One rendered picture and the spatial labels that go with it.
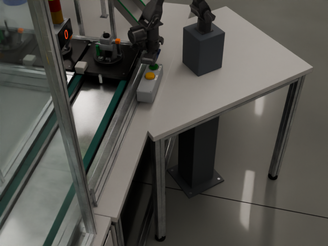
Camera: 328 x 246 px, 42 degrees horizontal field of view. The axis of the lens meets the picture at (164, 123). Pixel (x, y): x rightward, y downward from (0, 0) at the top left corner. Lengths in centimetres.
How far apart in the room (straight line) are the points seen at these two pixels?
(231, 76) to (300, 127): 118
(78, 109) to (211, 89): 61
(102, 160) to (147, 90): 42
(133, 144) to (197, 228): 92
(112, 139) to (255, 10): 298
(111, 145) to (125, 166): 11
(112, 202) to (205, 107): 62
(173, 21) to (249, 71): 58
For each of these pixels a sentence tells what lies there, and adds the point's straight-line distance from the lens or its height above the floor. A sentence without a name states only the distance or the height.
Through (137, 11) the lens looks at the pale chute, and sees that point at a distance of 222.
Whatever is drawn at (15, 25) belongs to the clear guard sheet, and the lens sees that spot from 85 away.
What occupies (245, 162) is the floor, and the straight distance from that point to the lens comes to 285.
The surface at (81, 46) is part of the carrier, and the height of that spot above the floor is 97.
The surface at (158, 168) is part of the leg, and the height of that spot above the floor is 62.
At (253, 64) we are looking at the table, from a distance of 219.
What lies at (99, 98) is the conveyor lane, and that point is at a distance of 189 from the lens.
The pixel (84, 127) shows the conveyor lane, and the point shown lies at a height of 92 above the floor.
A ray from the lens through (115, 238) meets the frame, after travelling 167.
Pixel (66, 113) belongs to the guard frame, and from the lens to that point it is 107.
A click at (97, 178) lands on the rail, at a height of 96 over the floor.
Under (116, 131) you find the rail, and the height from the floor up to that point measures 96.
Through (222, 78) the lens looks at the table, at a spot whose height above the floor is 86.
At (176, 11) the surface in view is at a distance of 258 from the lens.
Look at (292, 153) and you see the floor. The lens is 298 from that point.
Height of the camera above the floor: 214
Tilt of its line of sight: 44 degrees down
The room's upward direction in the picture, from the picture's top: 1 degrees counter-clockwise
